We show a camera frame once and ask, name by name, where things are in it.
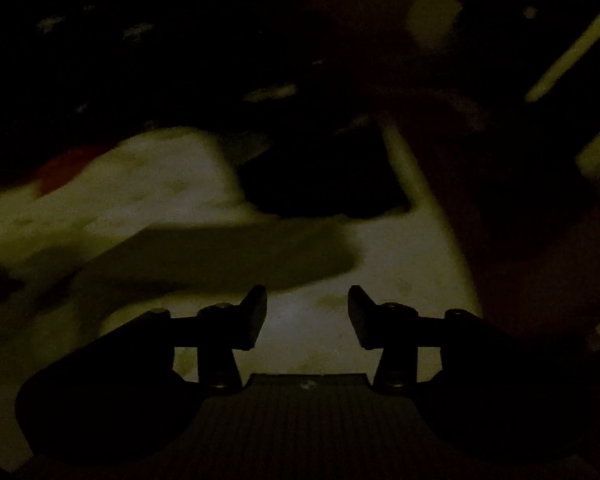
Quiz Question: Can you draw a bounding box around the dark polka-dot garment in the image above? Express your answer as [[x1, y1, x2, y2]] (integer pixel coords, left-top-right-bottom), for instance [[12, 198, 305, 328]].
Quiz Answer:
[[85, 220, 358, 294]]

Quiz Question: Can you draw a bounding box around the small red object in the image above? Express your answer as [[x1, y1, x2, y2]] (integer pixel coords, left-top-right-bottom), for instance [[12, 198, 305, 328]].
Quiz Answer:
[[33, 148, 100, 196]]

